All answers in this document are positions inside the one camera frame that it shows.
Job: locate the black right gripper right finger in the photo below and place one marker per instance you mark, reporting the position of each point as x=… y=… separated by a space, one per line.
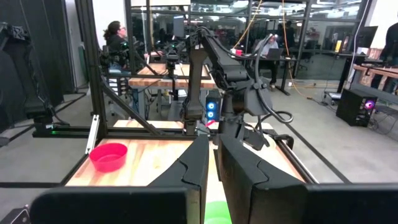
x=248 y=186

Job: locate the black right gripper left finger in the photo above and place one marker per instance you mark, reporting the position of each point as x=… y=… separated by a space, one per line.
x=186 y=174

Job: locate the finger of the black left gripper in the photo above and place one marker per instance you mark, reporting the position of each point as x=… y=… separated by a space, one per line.
x=258 y=140

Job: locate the green plastic bowl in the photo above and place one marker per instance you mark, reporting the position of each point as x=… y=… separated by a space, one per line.
x=217 y=214

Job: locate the red plastic bowl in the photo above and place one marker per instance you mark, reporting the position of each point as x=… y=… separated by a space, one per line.
x=107 y=161

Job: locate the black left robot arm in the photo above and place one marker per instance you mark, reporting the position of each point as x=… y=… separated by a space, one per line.
x=194 y=77

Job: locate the black background robot arm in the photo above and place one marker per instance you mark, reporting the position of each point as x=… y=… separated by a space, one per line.
x=107 y=57

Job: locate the computer tower with blue lights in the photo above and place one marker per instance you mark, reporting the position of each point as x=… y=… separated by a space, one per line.
x=213 y=109

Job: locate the red tag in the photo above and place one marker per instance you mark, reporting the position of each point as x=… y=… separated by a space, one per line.
x=211 y=123

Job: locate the red cup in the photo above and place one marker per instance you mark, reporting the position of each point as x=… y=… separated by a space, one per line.
x=238 y=52

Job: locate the black office desk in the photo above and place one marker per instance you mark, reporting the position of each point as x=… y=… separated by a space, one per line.
x=284 y=77

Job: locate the grey laptop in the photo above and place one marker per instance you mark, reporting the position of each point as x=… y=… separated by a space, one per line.
x=275 y=53

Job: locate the person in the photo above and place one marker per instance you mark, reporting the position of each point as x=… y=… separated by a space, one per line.
x=115 y=43
x=289 y=34
x=270 y=46
x=390 y=46

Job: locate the wooden top table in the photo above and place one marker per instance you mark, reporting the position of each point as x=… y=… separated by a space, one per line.
x=155 y=82

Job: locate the computer monitor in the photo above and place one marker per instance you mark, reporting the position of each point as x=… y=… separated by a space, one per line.
x=178 y=26
x=368 y=36

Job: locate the black computer tower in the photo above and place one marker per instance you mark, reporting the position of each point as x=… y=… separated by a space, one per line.
x=354 y=107

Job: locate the silver aluminium strip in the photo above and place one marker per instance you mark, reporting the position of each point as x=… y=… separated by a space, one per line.
x=92 y=133

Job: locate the yellow container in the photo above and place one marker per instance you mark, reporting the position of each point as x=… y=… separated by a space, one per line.
x=338 y=46

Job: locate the wooden workbench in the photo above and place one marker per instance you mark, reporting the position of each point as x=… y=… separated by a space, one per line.
x=382 y=72

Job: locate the black camera tripod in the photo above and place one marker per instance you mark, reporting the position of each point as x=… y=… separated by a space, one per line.
x=172 y=68

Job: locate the black aluminium table frame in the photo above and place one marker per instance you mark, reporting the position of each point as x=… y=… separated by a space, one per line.
x=91 y=77

